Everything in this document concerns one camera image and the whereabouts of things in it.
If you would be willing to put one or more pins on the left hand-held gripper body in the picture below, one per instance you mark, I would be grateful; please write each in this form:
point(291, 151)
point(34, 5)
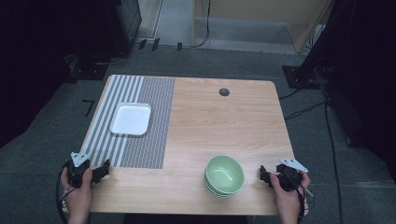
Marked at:
point(77, 174)

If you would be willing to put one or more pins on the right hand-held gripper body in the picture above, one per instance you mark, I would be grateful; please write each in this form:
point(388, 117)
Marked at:
point(289, 177)

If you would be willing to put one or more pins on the person's left hand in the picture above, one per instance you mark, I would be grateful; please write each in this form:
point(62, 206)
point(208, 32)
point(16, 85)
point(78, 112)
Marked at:
point(77, 196)

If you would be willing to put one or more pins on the person's right hand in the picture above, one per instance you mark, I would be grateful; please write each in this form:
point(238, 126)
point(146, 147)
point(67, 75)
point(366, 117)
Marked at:
point(288, 202)

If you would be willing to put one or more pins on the green bowl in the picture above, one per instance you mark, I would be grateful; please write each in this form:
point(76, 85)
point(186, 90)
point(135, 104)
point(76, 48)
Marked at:
point(208, 189)
point(209, 185)
point(224, 174)

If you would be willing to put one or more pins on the white square plate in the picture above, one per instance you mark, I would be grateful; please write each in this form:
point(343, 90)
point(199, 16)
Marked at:
point(130, 119)

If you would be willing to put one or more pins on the grey striped placemat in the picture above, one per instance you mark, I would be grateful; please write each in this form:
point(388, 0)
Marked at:
point(152, 124)

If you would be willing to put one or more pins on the grey table grommet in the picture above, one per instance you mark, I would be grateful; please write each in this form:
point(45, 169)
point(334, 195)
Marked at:
point(224, 92)

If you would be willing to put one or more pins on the black stand base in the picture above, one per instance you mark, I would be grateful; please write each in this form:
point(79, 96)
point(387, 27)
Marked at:
point(300, 77)
point(88, 70)

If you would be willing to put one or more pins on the dark cabinet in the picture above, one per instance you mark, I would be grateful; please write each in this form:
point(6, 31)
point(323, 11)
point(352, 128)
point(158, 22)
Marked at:
point(123, 25)

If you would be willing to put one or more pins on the light wooden cabinet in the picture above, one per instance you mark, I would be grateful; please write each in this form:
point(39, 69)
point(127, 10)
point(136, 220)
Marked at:
point(264, 21)

